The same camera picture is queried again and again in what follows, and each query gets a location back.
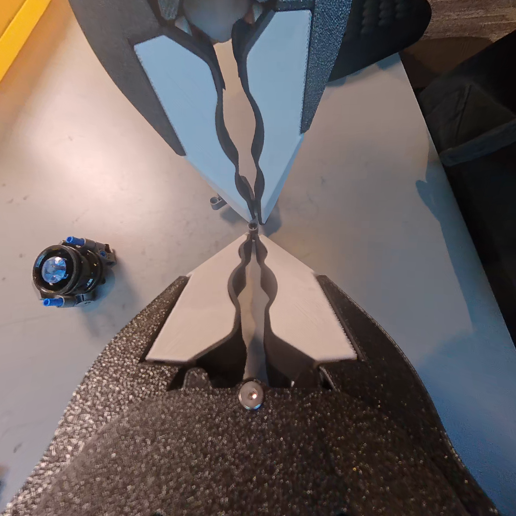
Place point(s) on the small grey toy connector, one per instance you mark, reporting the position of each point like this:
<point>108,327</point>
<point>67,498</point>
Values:
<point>215,202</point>

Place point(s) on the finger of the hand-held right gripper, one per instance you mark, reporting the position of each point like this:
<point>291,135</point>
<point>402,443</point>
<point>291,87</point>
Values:
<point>185,100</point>
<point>282,80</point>

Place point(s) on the black toy lens assembly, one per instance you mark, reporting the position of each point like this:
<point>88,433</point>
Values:
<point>68,274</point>

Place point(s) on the person's black hoodie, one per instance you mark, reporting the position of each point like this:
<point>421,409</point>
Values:
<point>483,221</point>

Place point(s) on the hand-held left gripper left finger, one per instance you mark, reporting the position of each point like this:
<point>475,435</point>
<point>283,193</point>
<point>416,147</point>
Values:
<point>197,318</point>

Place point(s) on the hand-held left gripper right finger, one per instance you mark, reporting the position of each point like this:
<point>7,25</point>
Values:
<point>306,318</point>

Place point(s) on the yellow storage bin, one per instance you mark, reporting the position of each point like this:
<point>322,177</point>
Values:
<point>16,28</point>

